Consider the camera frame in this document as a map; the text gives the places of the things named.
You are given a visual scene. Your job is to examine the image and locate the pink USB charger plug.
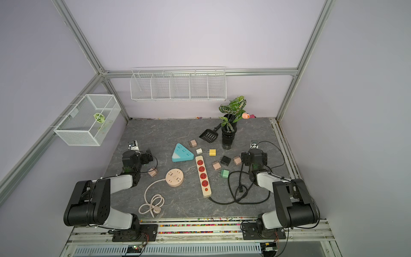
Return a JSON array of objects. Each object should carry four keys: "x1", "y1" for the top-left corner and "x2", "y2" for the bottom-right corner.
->
[
  {"x1": 233, "y1": 156, "x2": 242, "y2": 166},
  {"x1": 189, "y1": 140, "x2": 197, "y2": 148},
  {"x1": 212, "y1": 161, "x2": 222, "y2": 171}
]

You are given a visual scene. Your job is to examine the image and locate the pink plug from round socket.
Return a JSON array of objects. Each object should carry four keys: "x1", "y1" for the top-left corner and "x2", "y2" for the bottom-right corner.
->
[{"x1": 148, "y1": 168, "x2": 158, "y2": 177}]

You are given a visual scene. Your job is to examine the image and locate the black USB charger plug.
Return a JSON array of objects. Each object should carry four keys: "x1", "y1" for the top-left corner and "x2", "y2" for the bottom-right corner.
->
[{"x1": 220, "y1": 156, "x2": 231, "y2": 166}]

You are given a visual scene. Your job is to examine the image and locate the green USB charger plug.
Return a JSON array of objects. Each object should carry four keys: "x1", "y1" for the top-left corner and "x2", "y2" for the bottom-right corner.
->
[{"x1": 220, "y1": 169, "x2": 230, "y2": 179}]

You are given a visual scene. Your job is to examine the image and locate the round pink power socket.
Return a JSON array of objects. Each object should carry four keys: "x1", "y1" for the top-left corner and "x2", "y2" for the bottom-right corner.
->
[{"x1": 165, "y1": 169, "x2": 184, "y2": 187}]

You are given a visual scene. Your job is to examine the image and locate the teal triangular power socket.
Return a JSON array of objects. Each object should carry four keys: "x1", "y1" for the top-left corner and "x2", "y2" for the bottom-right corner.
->
[{"x1": 172, "y1": 143, "x2": 194, "y2": 162}]

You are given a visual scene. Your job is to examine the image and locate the beige power strip red sockets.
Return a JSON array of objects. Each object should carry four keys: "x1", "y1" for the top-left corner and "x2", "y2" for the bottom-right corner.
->
[{"x1": 195, "y1": 155, "x2": 212, "y2": 198}]

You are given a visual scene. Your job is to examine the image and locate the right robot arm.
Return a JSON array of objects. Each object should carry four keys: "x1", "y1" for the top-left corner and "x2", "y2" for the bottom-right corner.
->
[{"x1": 241, "y1": 148, "x2": 321, "y2": 231}]

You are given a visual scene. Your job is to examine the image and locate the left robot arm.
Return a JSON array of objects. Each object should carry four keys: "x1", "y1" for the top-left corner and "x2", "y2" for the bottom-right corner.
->
[{"x1": 63, "y1": 149, "x2": 154, "y2": 231}]

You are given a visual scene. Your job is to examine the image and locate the black plant pot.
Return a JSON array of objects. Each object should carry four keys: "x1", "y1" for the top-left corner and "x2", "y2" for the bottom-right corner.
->
[{"x1": 222, "y1": 114, "x2": 237, "y2": 150}]

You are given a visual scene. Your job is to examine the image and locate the pink artificial tulip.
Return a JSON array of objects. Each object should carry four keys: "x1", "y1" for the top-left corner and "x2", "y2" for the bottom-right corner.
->
[{"x1": 242, "y1": 112, "x2": 250, "y2": 120}]

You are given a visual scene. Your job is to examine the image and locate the black litter scoop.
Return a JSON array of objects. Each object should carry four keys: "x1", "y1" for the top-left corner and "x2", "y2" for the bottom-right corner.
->
[{"x1": 199, "y1": 124, "x2": 221, "y2": 143}]

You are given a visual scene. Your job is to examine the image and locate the green artificial plant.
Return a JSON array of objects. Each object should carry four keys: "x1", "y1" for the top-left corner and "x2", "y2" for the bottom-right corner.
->
[{"x1": 218, "y1": 96, "x2": 247, "y2": 132}]

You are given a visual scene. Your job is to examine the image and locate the green leaf in basket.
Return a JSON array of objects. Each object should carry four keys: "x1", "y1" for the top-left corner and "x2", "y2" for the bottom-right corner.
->
[{"x1": 93, "y1": 113, "x2": 106, "y2": 124}]

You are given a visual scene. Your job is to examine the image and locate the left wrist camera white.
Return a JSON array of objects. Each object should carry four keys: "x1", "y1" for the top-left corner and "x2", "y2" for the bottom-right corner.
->
[{"x1": 128, "y1": 140, "x2": 139, "y2": 151}]

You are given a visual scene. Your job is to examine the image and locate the black power strip cable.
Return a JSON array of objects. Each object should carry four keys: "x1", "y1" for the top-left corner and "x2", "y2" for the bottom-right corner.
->
[{"x1": 208, "y1": 170, "x2": 271, "y2": 206}]

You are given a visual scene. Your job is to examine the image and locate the white mesh wall basket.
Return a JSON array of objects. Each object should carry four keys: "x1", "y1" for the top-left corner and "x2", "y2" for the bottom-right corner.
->
[{"x1": 54, "y1": 94, "x2": 121, "y2": 147}]

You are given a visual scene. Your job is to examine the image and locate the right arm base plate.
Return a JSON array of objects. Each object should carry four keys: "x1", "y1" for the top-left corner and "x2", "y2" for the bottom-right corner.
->
[{"x1": 240, "y1": 221, "x2": 286, "y2": 241}]

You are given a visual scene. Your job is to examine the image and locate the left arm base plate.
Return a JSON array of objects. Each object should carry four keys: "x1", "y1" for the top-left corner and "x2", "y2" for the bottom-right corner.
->
[{"x1": 112, "y1": 224, "x2": 158, "y2": 243}]

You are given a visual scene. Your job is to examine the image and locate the white wire wall shelf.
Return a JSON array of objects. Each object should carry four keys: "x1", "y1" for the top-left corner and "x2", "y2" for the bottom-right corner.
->
[{"x1": 130, "y1": 66, "x2": 227, "y2": 101}]

